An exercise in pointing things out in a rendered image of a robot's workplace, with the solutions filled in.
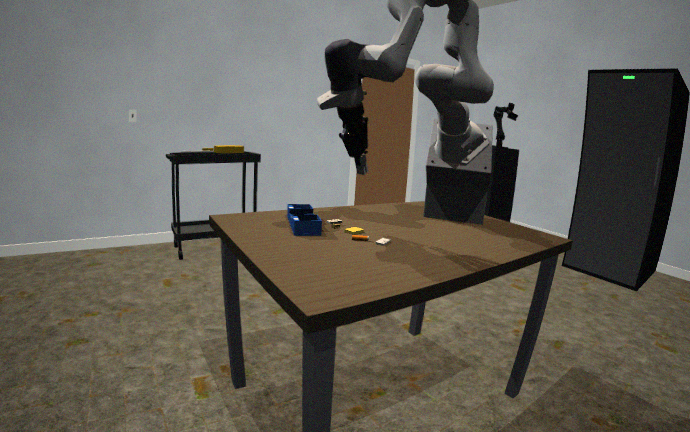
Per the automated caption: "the yellow square pad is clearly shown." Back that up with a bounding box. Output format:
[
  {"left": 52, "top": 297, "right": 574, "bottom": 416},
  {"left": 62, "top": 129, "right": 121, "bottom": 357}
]
[{"left": 344, "top": 227, "right": 364, "bottom": 235}]

